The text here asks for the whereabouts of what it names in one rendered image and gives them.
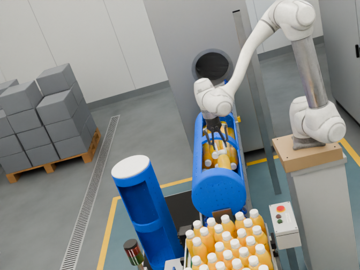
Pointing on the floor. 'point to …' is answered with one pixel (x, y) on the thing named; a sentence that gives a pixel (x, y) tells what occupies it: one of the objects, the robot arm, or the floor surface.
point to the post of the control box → (292, 259)
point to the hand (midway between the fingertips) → (220, 148)
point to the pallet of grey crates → (44, 123)
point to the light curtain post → (257, 104)
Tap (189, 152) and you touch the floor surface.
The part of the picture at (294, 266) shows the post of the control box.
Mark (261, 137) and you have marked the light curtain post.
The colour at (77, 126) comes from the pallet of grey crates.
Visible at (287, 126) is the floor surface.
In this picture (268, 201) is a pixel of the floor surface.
